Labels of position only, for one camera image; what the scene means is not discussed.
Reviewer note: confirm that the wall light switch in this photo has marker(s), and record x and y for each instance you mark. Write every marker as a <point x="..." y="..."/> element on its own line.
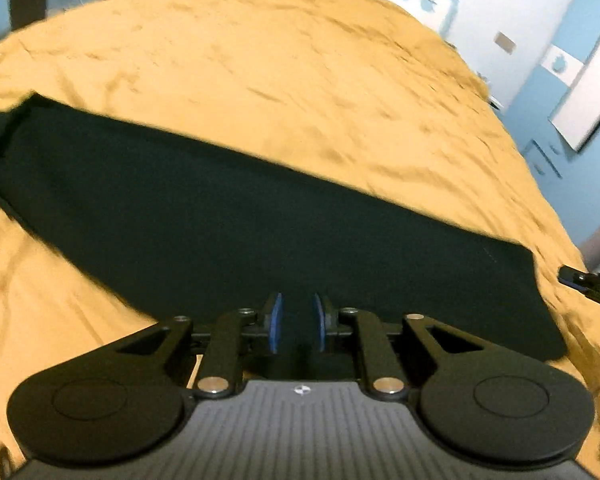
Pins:
<point x="505" y="41"/>

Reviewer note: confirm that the yellow quilted blanket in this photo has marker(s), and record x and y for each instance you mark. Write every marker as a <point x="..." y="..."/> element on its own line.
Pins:
<point x="280" y="60"/>

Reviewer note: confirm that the blue and white wardrobe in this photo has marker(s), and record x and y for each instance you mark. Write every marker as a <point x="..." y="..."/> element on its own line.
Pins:
<point x="540" y="95"/>

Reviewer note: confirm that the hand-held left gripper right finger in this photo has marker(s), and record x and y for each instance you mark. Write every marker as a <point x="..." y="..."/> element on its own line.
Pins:
<point x="320" y="325"/>

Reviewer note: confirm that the black pants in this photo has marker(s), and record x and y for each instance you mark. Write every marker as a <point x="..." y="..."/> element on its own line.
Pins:
<point x="180" y="200"/>

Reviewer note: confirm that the white wardrobe door panel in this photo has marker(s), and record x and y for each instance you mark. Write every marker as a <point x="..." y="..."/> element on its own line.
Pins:
<point x="590" y="90"/>

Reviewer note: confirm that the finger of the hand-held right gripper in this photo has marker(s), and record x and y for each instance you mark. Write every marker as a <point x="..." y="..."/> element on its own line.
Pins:
<point x="587" y="284"/>

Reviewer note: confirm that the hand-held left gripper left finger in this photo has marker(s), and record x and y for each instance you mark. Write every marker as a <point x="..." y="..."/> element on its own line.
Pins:
<point x="276" y="325"/>

